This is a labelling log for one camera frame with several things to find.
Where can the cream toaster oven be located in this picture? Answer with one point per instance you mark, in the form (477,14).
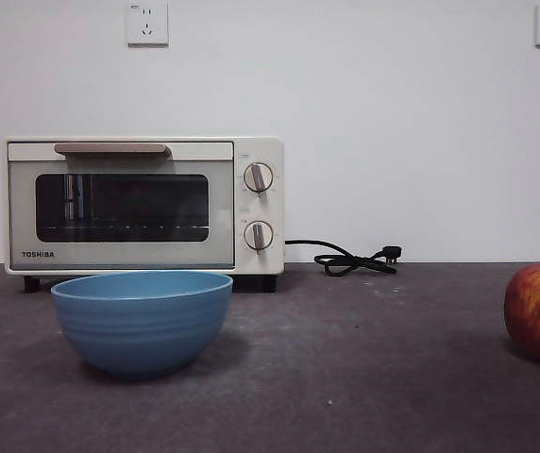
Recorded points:
(277,207)

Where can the beige oven knob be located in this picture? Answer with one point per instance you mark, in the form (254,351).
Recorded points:
(257,177)
(257,234)

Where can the blue bowl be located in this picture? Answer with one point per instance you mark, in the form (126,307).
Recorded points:
(142,330)

